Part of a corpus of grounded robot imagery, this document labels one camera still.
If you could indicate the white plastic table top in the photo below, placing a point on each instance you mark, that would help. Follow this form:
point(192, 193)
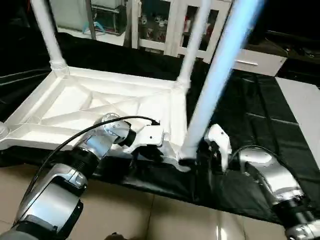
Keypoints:
point(87, 100)

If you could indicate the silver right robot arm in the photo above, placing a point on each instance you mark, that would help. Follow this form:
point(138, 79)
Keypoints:
point(272, 172)

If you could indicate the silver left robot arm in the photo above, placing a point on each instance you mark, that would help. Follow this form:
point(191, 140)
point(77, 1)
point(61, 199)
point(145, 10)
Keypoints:
point(62, 190)

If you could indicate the black work mat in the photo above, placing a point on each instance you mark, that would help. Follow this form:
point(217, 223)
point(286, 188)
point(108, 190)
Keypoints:
point(250, 125)

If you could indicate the white drawer unit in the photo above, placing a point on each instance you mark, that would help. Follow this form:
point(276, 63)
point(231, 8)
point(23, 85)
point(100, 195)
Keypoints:
point(265, 62)

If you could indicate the white glass door cabinet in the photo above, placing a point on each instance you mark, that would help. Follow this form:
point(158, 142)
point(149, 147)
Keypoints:
point(160, 27)

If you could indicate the black desk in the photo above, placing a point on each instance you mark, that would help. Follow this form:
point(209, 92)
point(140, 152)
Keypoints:
point(295, 52)

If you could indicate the teal plastic bag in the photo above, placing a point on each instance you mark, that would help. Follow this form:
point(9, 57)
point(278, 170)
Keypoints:
point(86, 27)

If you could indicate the black speaker box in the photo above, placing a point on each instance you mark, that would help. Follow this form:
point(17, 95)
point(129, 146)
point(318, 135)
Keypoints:
point(258, 25)

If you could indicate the metal framed glass panel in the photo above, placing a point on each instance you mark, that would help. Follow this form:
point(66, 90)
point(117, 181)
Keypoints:
point(53, 15)

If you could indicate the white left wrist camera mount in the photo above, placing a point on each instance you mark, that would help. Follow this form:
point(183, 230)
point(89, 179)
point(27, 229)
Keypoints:
point(150, 136)

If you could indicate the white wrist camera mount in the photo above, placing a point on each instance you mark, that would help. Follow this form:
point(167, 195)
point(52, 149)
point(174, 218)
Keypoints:
point(150, 136)
point(220, 140)

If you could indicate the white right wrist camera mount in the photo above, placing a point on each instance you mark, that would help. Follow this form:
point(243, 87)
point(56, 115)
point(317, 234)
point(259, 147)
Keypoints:
point(220, 140)

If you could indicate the glass tank with dark frame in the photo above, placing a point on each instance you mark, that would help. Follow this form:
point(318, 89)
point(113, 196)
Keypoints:
point(107, 15)

